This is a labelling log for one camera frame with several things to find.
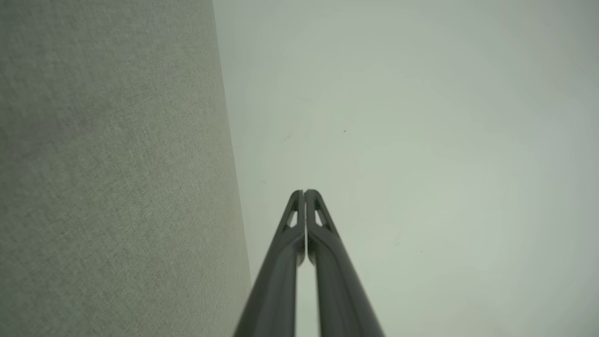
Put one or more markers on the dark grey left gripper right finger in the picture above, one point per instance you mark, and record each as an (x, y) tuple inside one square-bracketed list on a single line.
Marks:
[(341, 290)]

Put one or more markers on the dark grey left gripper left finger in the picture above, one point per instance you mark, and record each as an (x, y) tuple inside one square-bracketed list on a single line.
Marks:
[(276, 290)]

